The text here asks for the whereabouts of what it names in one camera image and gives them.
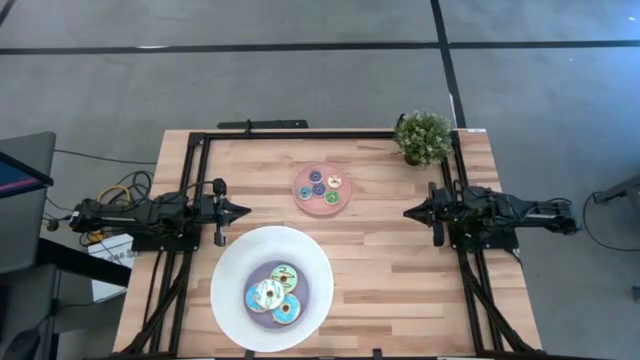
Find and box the large mint donut black drizzle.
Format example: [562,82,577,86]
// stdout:
[269,263,300,294]

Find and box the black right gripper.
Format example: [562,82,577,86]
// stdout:
[403,180,468,248]

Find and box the black metal table frame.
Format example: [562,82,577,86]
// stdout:
[119,130,544,359]

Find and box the laptop screen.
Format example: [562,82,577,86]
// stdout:
[0,151,55,200]

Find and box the black flat bar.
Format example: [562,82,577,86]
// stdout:
[217,119,309,130]

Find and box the large white donut teal drizzle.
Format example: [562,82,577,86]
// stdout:
[253,278,286,311]

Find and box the purple plate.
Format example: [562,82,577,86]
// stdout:
[243,259,311,331]

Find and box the white paper box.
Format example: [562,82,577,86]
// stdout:
[88,233,136,303]

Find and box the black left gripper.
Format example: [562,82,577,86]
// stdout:
[199,177,253,248]

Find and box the small green potted plant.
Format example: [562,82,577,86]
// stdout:
[392,109,454,167]

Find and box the pink plate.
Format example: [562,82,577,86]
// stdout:
[291,161,353,218]

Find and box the yellow floor cable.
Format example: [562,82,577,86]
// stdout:
[87,184,132,242]

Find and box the black desk edge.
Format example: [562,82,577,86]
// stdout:
[37,238,132,289]

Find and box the white woven round placemat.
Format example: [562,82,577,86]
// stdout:
[209,225,335,354]

